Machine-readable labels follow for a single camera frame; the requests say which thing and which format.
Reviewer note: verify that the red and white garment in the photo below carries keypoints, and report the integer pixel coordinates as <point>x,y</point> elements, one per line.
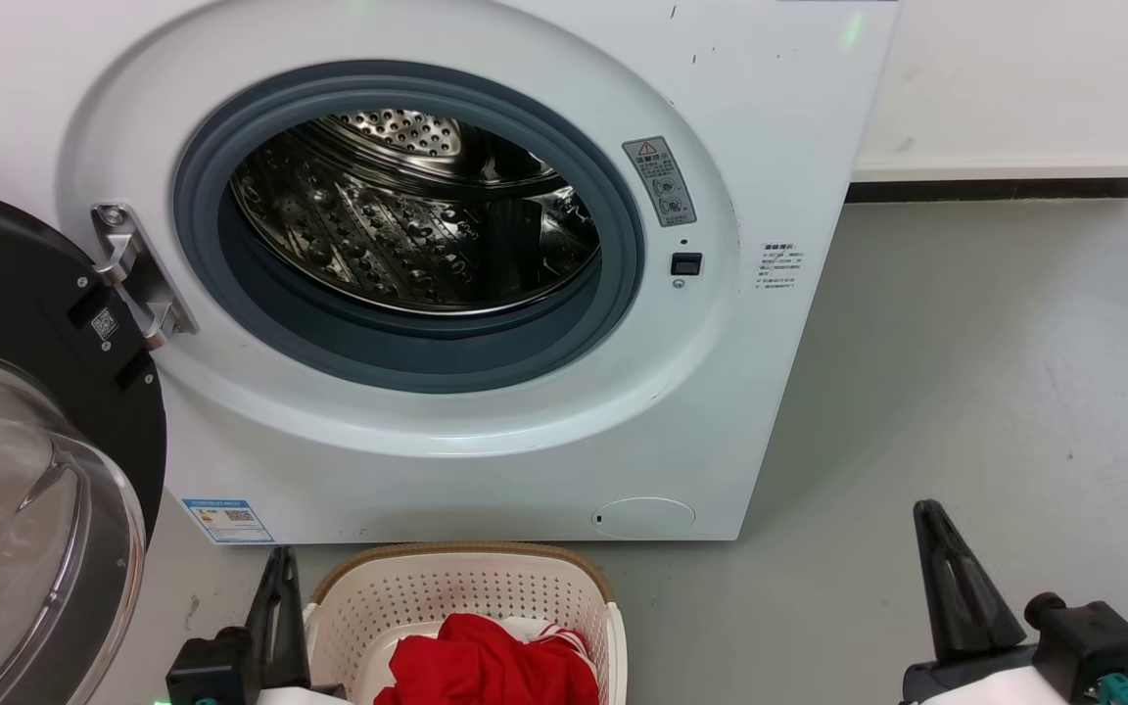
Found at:
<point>486,666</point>

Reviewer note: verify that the round white filter cover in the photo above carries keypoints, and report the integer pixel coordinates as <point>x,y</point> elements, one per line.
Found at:
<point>644,518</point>

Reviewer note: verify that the blue energy label sticker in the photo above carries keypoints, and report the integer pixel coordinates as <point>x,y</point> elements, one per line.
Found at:
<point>228,521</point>

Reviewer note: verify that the grey warning sticker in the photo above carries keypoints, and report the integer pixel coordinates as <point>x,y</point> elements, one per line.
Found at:
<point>659,181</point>

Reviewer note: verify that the white and black baseboard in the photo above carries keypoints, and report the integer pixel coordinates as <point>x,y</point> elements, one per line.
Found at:
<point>995,174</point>

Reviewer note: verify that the cream perforated laundry basket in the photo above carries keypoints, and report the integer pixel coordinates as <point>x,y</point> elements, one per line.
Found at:
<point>446,587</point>

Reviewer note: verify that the grey rubber door gasket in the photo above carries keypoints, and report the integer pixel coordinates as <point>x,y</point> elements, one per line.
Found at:
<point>407,357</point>

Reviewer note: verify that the black door latch socket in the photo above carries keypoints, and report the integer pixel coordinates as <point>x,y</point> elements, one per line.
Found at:
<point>686,264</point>

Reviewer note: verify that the small QR code sticker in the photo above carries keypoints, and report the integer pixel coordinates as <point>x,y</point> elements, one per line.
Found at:
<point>105,323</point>

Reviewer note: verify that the silver metal door hinge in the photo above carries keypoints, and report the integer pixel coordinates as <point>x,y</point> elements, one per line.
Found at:
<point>138,274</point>

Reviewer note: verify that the washing machine door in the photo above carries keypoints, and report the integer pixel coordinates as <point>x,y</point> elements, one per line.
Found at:
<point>16,284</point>

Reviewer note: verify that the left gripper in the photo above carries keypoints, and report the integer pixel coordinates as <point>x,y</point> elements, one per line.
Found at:
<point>305,696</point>

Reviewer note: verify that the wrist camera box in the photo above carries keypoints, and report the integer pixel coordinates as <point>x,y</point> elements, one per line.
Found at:
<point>1093,636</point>
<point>207,661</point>

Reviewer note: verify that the small printed text label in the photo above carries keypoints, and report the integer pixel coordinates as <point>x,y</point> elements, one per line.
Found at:
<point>781,266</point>

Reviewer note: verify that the stainless steel washing machine drum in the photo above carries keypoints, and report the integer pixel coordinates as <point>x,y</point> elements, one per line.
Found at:
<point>378,235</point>

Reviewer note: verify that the white front-load washing machine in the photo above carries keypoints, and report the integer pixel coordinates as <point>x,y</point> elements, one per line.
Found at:
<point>750,392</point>

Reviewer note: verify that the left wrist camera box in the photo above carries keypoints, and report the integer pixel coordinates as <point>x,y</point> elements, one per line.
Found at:
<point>207,661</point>

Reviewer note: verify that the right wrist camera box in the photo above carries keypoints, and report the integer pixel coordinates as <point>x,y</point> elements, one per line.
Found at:
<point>1093,636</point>

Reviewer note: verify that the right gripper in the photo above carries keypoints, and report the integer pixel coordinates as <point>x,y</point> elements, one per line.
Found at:
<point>975,685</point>

